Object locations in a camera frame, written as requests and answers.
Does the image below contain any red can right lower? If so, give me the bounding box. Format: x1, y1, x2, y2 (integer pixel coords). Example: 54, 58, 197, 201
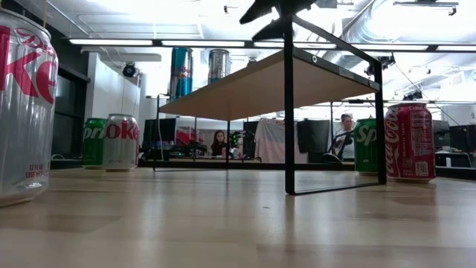
102, 113, 141, 173

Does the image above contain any silver Diet Coke can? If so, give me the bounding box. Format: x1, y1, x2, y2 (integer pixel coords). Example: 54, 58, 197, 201
0, 7, 60, 208

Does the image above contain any person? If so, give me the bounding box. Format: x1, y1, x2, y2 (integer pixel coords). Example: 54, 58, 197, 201
332, 113, 357, 161
210, 130, 228, 157

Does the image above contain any black ceiling spotlight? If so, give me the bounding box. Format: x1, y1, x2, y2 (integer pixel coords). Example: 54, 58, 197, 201
366, 54, 396, 77

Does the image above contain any red Coca-Cola can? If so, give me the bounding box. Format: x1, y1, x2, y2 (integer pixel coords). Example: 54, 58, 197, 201
384, 103, 437, 184

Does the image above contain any black ceiling camera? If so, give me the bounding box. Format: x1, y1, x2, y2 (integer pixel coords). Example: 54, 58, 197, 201
121, 62, 138, 78

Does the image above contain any white cloth cover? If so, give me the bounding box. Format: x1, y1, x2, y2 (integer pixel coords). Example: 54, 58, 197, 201
254, 118, 308, 164

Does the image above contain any black computer monitor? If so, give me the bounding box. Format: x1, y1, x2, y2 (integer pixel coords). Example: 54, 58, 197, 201
143, 118, 177, 143
448, 124, 476, 153

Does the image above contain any wooden shelf with black frame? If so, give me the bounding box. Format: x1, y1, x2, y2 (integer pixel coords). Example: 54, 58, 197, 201
154, 13, 387, 197

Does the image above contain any green Sprite can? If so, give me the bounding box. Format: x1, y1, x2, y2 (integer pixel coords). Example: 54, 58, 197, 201
81, 118, 109, 169
353, 118, 380, 176

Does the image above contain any red storage box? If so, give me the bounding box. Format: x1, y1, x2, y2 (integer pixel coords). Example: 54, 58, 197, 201
175, 125, 205, 147

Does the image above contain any black cloth cover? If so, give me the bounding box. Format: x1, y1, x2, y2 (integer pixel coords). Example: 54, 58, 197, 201
296, 118, 332, 154

